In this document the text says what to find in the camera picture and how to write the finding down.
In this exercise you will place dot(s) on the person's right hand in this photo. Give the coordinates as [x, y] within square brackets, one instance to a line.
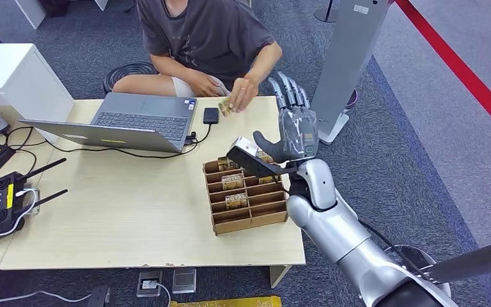
[205, 87]

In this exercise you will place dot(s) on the red barrier belt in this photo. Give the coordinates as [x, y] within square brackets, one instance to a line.
[461, 72]

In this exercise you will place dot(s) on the chrome stanchion pole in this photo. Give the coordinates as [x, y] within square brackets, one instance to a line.
[474, 260]

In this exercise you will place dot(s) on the beige table leg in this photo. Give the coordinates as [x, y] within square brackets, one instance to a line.
[278, 275]

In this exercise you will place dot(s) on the chrome stanchion base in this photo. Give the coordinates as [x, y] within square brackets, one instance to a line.
[436, 260]

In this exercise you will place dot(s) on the black external drive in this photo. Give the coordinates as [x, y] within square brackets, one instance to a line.
[210, 115]

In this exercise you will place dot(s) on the grey floor socket cover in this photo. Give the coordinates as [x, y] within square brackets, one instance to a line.
[184, 280]

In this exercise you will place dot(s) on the white furniture panel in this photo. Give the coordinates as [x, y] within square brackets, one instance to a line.
[31, 12]

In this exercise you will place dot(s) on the white cabinet box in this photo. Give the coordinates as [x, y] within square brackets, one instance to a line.
[12, 80]

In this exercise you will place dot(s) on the person's left forearm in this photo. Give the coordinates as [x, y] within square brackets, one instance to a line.
[266, 61]

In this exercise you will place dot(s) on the person's right forearm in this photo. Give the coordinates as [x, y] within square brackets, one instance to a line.
[173, 70]

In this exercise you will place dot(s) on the wooden card holder box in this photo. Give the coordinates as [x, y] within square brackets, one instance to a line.
[245, 222]

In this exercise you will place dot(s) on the person's left hand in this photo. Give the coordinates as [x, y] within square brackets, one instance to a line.
[243, 93]

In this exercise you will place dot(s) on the grey kiosk stand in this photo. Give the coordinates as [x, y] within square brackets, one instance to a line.
[347, 51]

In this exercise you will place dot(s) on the grey laptop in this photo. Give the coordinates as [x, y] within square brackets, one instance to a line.
[144, 120]

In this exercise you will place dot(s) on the floor power socket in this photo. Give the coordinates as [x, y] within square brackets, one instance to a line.
[149, 284]

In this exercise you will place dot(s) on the dark round stanchion base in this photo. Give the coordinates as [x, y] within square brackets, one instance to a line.
[326, 15]

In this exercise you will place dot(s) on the black floor plug box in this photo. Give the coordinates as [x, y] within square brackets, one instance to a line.
[99, 297]

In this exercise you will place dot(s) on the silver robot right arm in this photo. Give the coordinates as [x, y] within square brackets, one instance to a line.
[338, 229]

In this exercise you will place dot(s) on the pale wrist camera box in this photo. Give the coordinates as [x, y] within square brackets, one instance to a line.
[245, 146]

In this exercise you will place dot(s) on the yellow strip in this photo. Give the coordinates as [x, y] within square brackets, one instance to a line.
[228, 302]

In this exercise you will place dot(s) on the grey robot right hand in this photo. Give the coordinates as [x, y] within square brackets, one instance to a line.
[298, 135]

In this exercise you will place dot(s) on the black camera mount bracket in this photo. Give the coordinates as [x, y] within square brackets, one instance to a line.
[254, 166]

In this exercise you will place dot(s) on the black remote controller with antennas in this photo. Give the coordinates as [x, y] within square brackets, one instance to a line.
[0, 207]

